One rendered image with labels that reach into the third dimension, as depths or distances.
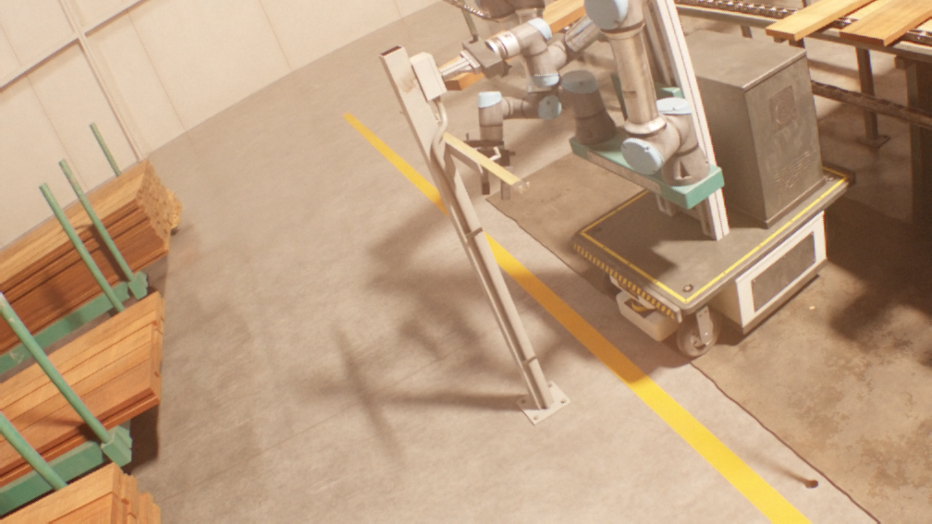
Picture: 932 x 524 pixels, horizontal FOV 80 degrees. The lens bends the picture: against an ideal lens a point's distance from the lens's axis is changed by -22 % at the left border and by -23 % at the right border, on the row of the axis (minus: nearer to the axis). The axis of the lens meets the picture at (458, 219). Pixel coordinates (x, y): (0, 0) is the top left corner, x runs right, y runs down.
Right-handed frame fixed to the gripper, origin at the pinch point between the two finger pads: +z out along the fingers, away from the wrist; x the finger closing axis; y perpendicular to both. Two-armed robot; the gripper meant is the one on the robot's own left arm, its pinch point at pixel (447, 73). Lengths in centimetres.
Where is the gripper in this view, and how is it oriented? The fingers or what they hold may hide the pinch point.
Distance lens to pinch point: 185.2
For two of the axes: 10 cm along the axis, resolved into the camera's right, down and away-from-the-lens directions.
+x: 4.8, 6.9, -5.4
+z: -8.6, 4.7, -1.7
